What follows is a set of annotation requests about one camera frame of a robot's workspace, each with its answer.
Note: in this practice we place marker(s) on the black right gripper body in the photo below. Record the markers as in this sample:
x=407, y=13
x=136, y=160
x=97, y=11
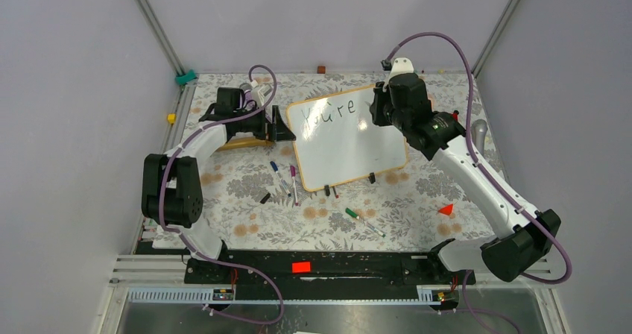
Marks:
x=384, y=105

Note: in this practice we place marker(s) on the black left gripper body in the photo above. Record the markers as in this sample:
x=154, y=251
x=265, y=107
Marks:
x=257, y=125

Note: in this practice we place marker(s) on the yellow framed whiteboard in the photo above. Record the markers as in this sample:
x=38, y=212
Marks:
x=336, y=141

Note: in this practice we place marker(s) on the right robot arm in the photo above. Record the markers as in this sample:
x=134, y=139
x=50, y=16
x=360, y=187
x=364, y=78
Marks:
x=522, y=234

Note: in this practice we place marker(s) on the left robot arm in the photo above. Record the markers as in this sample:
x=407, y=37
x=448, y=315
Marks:
x=171, y=188

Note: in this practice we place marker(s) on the purple glitter microphone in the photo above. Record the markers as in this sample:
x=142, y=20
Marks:
x=246, y=88

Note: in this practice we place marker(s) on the magenta capped white marker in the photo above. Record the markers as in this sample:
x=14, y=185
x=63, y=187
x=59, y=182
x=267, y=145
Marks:
x=293, y=171

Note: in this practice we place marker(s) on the yellow small cube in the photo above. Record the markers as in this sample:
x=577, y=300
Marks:
x=171, y=118

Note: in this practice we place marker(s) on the teal corner clip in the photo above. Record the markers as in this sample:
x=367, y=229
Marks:
x=182, y=80

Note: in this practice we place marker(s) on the silver microphone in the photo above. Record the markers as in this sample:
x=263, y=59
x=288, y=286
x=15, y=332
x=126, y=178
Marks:
x=479, y=129

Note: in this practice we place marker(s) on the green capped white marker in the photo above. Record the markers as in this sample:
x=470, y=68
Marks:
x=367, y=224

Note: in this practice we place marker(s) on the red triangular block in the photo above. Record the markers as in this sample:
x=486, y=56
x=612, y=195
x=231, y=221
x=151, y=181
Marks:
x=446, y=210

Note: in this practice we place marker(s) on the red tape label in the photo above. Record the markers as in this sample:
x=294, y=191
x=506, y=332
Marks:
x=301, y=267

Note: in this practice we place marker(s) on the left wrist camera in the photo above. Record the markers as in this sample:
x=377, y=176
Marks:
x=259, y=92

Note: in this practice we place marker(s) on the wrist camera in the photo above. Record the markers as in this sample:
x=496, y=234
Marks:
x=259, y=92
x=398, y=66

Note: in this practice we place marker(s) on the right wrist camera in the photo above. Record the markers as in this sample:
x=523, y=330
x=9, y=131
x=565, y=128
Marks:
x=398, y=66

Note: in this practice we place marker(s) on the whiteboard wire stand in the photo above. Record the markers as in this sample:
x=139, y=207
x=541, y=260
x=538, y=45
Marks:
x=364, y=184

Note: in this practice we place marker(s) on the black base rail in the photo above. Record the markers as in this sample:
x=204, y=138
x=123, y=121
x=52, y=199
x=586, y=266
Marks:
x=266, y=274

